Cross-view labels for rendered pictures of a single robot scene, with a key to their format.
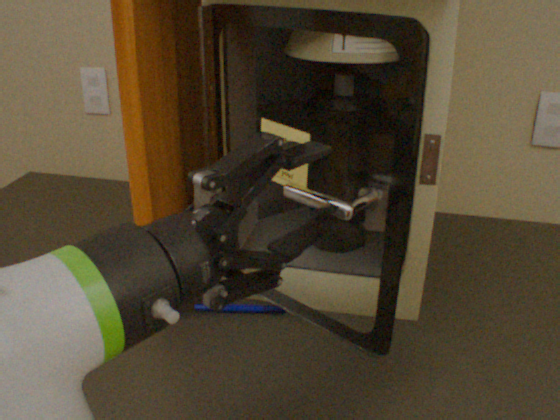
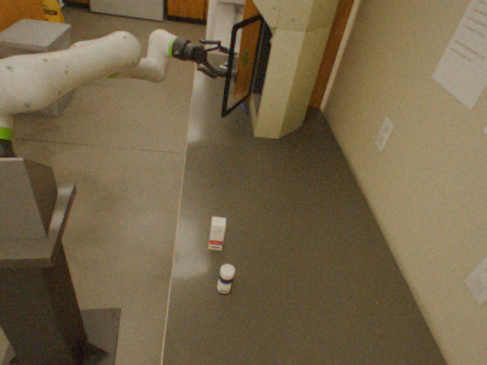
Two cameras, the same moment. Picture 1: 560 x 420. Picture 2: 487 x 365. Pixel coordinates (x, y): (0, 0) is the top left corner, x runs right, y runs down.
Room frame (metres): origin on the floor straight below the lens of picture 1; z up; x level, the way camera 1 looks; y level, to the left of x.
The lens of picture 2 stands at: (0.05, -1.46, 1.75)
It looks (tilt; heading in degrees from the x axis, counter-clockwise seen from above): 39 degrees down; 67
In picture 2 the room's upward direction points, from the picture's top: 10 degrees clockwise
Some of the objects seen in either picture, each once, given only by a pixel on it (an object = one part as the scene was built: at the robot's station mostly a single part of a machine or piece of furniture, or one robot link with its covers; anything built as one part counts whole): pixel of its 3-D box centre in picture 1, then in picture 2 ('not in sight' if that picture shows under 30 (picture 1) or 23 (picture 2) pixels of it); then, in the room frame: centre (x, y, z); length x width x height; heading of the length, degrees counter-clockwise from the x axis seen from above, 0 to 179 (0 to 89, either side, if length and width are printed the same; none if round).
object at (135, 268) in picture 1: (125, 287); (182, 49); (0.33, 0.12, 1.20); 0.12 x 0.06 x 0.09; 48
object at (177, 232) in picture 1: (193, 250); (196, 54); (0.39, 0.07, 1.20); 0.09 x 0.07 x 0.08; 138
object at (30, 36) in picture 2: not in sight; (38, 50); (-0.59, 1.95, 0.49); 0.60 x 0.42 x 0.33; 77
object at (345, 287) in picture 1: (295, 179); (242, 65); (0.57, -0.02, 1.19); 0.30 x 0.01 x 0.40; 48
